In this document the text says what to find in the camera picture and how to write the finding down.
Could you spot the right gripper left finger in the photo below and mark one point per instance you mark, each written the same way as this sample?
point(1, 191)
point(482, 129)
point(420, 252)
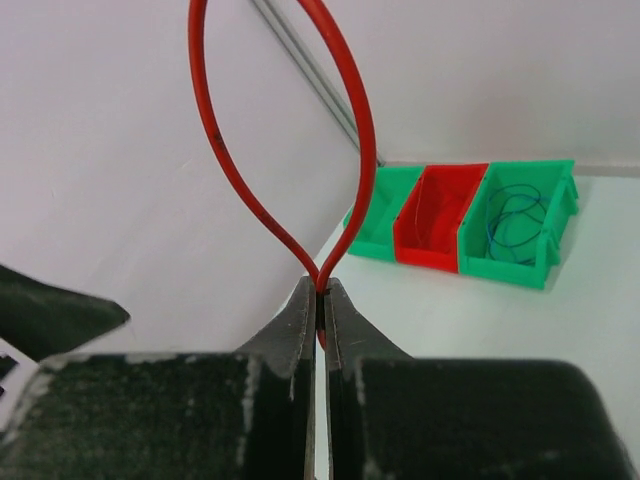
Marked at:
point(245, 414)

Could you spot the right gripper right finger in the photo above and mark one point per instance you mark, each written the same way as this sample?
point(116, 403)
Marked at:
point(394, 416)

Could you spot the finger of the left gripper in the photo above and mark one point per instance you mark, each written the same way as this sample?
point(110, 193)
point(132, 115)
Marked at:
point(42, 320)

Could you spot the red bin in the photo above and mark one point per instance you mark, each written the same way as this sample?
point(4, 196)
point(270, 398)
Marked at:
point(425, 232)

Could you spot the right green bin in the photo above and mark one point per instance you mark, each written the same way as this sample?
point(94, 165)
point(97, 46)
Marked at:
point(513, 229)

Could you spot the green bin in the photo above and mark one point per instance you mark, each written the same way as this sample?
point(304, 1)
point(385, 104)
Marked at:
point(392, 187)
point(513, 229)

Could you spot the left green bin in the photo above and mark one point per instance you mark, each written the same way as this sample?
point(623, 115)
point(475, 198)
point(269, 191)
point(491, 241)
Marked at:
point(392, 187)

